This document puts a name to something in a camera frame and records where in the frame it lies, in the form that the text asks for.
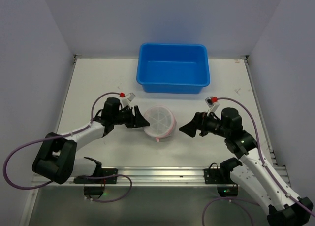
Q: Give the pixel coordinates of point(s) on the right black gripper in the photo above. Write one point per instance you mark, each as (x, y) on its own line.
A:
(200, 123)

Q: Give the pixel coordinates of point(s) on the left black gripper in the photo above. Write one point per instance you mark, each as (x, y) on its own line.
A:
(133, 116)

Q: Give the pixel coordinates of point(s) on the white mesh laundry bag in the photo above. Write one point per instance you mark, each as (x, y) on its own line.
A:
(162, 123)

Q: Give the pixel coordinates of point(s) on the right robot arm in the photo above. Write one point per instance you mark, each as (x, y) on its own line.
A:
(250, 169)

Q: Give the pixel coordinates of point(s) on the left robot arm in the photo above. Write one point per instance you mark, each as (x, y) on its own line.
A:
(56, 159)

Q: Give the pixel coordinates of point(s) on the blue plastic tub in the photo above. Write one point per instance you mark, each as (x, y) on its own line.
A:
(173, 68)

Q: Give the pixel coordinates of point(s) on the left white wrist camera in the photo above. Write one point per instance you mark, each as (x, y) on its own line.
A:
(126, 100)

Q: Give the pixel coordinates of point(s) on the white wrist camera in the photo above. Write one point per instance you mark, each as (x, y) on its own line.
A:
(126, 100)
(212, 103)

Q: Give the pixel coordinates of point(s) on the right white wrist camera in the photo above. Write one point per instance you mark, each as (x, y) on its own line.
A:
(212, 103)

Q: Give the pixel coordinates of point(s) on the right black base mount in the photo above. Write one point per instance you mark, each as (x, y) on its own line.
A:
(216, 176)

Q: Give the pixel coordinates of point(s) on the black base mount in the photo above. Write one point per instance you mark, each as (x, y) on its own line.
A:
(216, 176)
(94, 186)

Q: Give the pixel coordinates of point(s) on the aluminium mounting rail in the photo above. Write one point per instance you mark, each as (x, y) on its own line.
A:
(157, 176)

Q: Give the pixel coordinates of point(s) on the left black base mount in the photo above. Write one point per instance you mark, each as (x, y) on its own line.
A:
(94, 186)

